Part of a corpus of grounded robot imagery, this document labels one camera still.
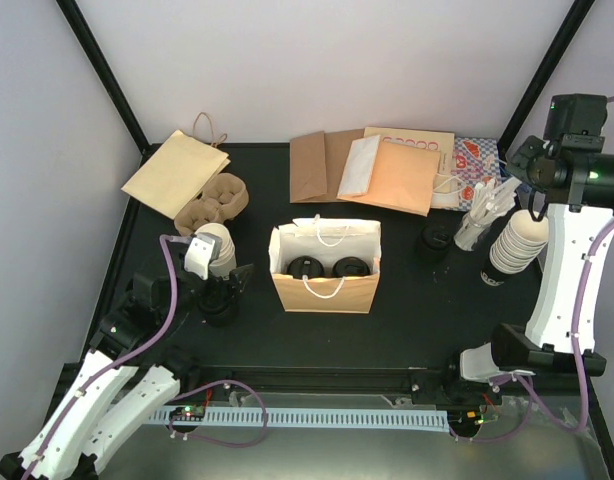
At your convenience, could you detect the orange paper bag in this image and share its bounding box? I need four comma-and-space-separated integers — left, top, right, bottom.
339, 139, 441, 216
268, 216, 381, 314

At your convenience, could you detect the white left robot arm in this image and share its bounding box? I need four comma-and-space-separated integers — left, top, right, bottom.
0, 265, 254, 479

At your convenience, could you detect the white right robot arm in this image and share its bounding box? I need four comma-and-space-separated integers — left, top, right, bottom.
441, 93, 614, 403

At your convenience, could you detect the stack of white paper cups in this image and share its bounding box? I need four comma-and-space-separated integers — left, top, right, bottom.
196, 223, 237, 278

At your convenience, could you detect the stack of pulp cup carriers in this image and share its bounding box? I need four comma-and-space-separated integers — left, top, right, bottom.
174, 173, 249, 236

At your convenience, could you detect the blue checkered paper bag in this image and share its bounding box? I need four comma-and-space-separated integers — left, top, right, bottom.
451, 137, 509, 212

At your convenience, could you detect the beige bag with red circles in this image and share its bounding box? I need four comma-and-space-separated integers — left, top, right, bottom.
364, 127, 455, 152

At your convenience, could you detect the brown kraft paper bag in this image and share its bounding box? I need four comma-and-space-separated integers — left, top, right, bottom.
289, 129, 364, 204

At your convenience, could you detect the white paper bag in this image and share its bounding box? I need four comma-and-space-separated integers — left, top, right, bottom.
337, 135, 381, 199

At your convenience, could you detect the stack of black cup lids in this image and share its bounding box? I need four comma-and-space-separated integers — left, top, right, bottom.
415, 224, 453, 263

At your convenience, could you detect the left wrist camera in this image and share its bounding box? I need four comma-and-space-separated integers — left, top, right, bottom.
183, 232, 222, 280

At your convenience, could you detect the black frame post right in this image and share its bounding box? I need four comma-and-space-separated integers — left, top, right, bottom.
497, 0, 595, 159

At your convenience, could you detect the black frame post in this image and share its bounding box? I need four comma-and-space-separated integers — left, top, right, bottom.
56, 0, 150, 155
497, 0, 595, 159

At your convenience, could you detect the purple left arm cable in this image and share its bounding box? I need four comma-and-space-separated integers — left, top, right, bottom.
19, 233, 193, 479

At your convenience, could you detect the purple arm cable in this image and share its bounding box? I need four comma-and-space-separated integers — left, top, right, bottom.
491, 92, 614, 432
19, 233, 193, 479

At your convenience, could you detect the tan paper bag with handles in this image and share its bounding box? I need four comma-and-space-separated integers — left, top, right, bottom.
121, 112, 230, 220

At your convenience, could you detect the light blue cable duct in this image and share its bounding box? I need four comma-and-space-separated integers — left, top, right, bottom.
173, 407, 449, 433

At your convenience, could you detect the black frame post left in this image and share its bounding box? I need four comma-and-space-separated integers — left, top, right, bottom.
56, 0, 150, 155

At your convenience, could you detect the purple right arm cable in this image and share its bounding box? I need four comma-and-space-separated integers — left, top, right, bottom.
491, 92, 614, 432

